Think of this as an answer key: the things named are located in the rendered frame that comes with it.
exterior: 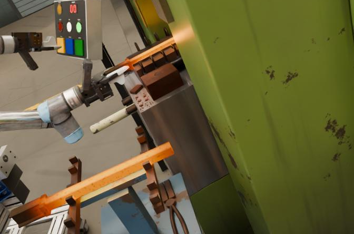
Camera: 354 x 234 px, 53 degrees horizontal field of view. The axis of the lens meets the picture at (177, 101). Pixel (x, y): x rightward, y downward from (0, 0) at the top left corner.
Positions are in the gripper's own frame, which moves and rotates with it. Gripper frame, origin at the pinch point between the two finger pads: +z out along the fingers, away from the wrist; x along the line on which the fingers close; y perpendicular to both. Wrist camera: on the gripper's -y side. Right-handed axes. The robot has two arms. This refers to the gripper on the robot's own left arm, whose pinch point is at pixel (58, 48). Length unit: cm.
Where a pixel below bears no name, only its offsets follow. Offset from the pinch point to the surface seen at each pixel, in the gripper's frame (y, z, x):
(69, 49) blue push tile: -1.3, 9.8, 9.3
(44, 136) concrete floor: -92, 53, 158
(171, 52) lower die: 1, 16, -60
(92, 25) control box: 10.4, 13.9, -7.0
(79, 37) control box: 4.9, 10.6, -0.2
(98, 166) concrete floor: -91, 54, 62
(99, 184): -28, -28, -83
